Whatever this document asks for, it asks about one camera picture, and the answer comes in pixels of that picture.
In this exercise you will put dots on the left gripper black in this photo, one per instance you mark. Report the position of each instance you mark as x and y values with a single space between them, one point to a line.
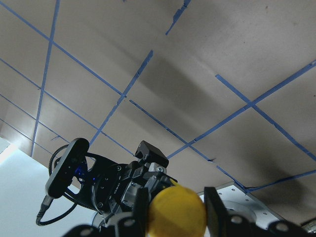
111 188

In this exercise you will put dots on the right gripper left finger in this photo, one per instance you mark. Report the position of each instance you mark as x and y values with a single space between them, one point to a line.
131 224

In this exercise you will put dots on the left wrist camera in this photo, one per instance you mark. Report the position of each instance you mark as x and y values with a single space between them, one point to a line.
61 177

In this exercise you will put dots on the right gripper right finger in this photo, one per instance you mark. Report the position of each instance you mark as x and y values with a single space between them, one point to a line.
221 223

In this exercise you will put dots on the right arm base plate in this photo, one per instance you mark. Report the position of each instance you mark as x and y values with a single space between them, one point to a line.
236 200

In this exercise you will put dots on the yellow push button switch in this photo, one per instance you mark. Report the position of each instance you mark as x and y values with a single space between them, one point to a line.
176 211

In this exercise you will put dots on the silver metal tool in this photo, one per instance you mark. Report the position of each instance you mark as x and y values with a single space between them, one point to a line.
309 226

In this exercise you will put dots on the brown paper table cover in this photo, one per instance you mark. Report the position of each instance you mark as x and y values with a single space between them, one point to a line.
226 89

